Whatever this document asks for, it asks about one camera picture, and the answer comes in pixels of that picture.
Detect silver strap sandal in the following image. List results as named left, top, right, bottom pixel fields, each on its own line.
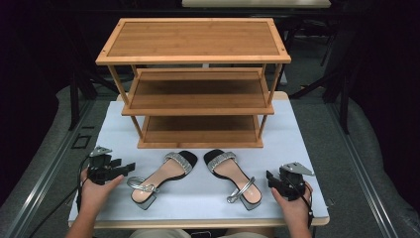
left=127, top=150, right=198, bottom=211
left=203, top=148, right=263, bottom=211

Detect white table cover sheet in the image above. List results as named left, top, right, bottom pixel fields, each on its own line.
left=67, top=100, right=330, bottom=222

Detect metal floor rail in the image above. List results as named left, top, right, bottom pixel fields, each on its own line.
left=326, top=102, right=401, bottom=238
left=3, top=98, right=97, bottom=238

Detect black metal stand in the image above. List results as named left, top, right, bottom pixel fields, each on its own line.
left=290, top=33, right=352, bottom=135
left=67, top=33, right=100, bottom=132

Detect person's beige trousers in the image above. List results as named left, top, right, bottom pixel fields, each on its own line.
left=128, top=228, right=269, bottom=238

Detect person's right hand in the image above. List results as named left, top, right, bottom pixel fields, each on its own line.
left=270, top=187, right=313, bottom=221

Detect wooden three-tier shoe rack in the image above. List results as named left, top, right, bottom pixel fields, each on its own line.
left=95, top=17, right=292, bottom=150

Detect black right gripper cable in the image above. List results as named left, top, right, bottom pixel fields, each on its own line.
left=286, top=177, right=315, bottom=230

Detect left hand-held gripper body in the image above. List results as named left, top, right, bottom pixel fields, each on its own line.
left=87, top=146, right=116, bottom=185

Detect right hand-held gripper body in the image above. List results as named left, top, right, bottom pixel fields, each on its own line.
left=275, top=162, right=315, bottom=201

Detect black square floor frame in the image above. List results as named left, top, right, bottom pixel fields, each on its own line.
left=70, top=133, right=92, bottom=150

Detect person's left hand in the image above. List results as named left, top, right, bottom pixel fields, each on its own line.
left=79, top=168, right=125, bottom=216

